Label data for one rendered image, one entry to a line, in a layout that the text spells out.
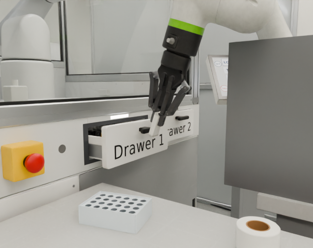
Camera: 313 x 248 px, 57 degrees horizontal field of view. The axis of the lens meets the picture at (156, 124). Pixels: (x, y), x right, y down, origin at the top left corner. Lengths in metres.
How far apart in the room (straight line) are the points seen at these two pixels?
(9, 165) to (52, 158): 0.13
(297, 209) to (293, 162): 0.11
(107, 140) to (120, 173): 0.21
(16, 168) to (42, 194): 0.13
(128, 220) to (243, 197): 1.25
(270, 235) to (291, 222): 0.33
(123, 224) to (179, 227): 0.11
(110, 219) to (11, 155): 0.23
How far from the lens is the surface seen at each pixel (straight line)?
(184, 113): 1.18
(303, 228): 0.83
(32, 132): 0.70
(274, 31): 1.05
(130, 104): 0.93
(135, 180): 0.99
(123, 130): 0.78
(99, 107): 0.83
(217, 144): 2.45
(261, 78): 0.75
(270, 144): 0.76
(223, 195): 2.56
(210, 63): 1.61
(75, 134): 0.77
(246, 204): 1.78
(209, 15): 0.72
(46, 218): 0.66
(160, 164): 1.10
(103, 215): 0.58
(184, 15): 0.72
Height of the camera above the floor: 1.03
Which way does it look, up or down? 8 degrees down
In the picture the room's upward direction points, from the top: straight up
